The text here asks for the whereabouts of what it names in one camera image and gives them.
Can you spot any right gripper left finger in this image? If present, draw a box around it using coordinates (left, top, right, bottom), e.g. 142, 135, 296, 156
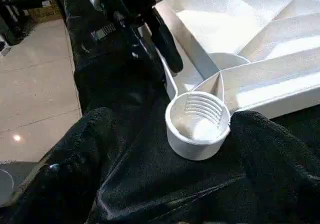
0, 106, 141, 224

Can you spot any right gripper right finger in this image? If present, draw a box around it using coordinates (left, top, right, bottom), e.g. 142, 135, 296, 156
230, 110, 320, 224

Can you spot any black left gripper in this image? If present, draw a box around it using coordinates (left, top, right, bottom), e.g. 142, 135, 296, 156
91, 0, 185, 74

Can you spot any white plastic table top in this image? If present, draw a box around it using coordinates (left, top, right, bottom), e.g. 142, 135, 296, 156
147, 0, 320, 162

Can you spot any black shiny mat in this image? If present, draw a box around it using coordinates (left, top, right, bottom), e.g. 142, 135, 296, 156
62, 0, 320, 224

